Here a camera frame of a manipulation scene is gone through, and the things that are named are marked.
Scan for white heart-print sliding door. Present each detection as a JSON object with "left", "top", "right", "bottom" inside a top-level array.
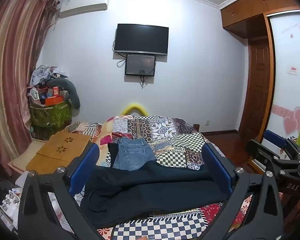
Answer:
[{"left": 267, "top": 10, "right": 300, "bottom": 148}]

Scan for small black wall monitor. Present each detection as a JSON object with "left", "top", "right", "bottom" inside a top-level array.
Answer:
[{"left": 125, "top": 54, "right": 156, "bottom": 77}]

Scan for grey pillow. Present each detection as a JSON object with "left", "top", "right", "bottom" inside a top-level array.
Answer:
[{"left": 46, "top": 78, "right": 81, "bottom": 110}]

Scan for striped pink curtain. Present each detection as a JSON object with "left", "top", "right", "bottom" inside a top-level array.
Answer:
[{"left": 0, "top": 0, "right": 58, "bottom": 178}]

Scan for dark teal pants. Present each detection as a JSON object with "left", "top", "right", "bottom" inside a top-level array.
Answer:
[{"left": 79, "top": 161, "right": 228, "bottom": 217}]

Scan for blue jeans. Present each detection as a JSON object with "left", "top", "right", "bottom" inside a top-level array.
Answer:
[{"left": 112, "top": 137, "right": 157, "bottom": 172}]

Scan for wooden wardrobe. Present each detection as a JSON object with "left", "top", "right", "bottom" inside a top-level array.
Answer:
[{"left": 220, "top": 0, "right": 300, "bottom": 40}]

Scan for black wall television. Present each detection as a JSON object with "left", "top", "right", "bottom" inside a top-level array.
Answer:
[{"left": 114, "top": 23, "right": 169, "bottom": 56}]

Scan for white clutter pile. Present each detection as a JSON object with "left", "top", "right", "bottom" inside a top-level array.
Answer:
[{"left": 0, "top": 171, "right": 29, "bottom": 230}]

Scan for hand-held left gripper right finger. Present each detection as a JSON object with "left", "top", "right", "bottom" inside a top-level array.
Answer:
[{"left": 202, "top": 142, "right": 284, "bottom": 240}]

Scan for wooden door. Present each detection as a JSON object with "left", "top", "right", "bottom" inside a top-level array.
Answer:
[{"left": 239, "top": 38, "right": 272, "bottom": 140}]

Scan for patchwork bedspread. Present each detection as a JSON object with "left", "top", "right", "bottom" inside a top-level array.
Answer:
[{"left": 48, "top": 115, "right": 256, "bottom": 240}]

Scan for wooden lap table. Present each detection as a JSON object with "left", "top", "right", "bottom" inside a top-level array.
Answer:
[{"left": 26, "top": 131, "right": 90, "bottom": 175}]

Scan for green floral storage bag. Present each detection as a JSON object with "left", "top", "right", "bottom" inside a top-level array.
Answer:
[{"left": 29, "top": 101, "right": 73, "bottom": 140}]

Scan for white air conditioner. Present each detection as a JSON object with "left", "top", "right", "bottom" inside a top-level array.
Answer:
[{"left": 59, "top": 0, "right": 111, "bottom": 17}]

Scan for yellow curved cushion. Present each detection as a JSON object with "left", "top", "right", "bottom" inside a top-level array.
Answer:
[{"left": 120, "top": 102, "right": 149, "bottom": 117}]

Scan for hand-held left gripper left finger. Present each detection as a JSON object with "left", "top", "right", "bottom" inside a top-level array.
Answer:
[{"left": 17, "top": 144, "right": 101, "bottom": 240}]

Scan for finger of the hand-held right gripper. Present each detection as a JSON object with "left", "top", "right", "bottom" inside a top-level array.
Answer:
[
  {"left": 264, "top": 129, "right": 300, "bottom": 161},
  {"left": 246, "top": 139, "right": 300, "bottom": 180}
]

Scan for orange box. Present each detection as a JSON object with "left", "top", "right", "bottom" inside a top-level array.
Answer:
[{"left": 44, "top": 95, "right": 63, "bottom": 106}]

